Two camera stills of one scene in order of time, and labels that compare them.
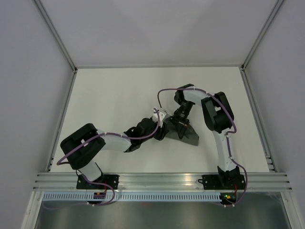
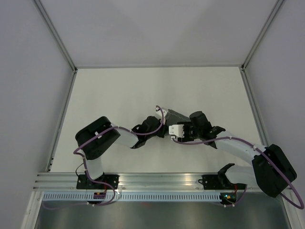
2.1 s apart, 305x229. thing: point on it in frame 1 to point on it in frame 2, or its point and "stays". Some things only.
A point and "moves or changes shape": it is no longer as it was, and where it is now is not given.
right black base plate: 212,182 stays
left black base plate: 111,180 stays
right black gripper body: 181,117 to 190,132
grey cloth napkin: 190,136 moves or changes shape
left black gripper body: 159,133 stays
